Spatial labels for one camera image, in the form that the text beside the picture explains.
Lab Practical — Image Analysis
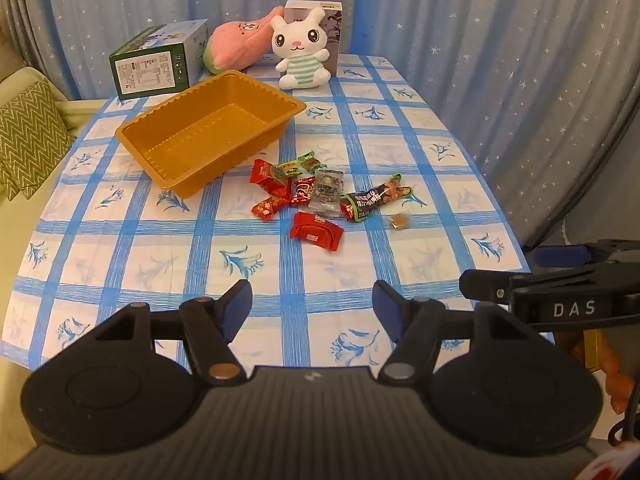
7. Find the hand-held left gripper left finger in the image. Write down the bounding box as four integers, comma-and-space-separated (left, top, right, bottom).
90, 279, 253, 386

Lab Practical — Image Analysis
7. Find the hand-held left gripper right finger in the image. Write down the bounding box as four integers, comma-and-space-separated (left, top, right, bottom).
372, 280, 543, 386

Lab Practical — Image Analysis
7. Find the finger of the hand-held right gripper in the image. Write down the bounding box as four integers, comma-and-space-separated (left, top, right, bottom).
532, 241, 640, 268
459, 267, 626, 307

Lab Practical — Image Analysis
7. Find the square red snack packet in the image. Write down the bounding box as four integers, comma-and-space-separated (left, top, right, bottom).
290, 211, 346, 252

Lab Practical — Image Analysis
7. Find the small red twisted candy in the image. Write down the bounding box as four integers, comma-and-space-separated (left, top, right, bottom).
251, 196, 292, 221

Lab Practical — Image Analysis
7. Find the long black snack packet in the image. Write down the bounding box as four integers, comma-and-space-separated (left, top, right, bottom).
341, 187, 398, 223

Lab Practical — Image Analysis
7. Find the dark red candy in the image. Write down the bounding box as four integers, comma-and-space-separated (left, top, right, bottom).
291, 176, 317, 207

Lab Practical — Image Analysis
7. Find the clear grey snack packet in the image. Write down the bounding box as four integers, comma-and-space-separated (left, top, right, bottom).
309, 168, 346, 211

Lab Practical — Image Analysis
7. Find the green candy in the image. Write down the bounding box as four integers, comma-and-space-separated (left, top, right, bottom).
276, 150, 323, 177

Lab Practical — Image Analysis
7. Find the golden plastic tray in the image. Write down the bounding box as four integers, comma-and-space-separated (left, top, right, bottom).
115, 70, 307, 196

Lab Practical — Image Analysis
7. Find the person's right hand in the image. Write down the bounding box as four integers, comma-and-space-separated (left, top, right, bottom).
602, 340, 635, 413

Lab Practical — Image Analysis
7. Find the blue checked tablecloth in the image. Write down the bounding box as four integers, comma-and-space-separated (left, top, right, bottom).
0, 52, 556, 376

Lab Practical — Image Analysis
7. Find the red printed snack packet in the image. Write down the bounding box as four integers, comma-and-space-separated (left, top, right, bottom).
249, 158, 292, 197

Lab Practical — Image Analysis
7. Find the blue starred curtain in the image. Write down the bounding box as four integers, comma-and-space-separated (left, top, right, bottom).
0, 0, 640, 261

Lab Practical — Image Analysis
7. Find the light green sofa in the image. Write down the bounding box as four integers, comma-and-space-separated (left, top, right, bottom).
0, 10, 98, 201

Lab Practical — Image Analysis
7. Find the green printed cardboard box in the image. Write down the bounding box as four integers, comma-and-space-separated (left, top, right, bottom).
109, 19, 211, 101

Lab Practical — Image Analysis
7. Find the pink plush toy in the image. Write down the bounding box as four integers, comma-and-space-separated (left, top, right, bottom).
204, 6, 286, 73

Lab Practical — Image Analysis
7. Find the white bunny plush toy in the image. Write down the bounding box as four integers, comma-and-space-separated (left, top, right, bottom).
270, 8, 333, 90

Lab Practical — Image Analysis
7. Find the green zigzag cushion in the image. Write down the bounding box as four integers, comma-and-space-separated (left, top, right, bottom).
0, 79, 72, 201

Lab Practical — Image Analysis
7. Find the brown and white carton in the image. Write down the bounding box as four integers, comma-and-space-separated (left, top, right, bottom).
284, 0, 346, 77

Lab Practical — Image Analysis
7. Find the black cable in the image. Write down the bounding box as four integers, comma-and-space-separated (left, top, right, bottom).
606, 390, 640, 447

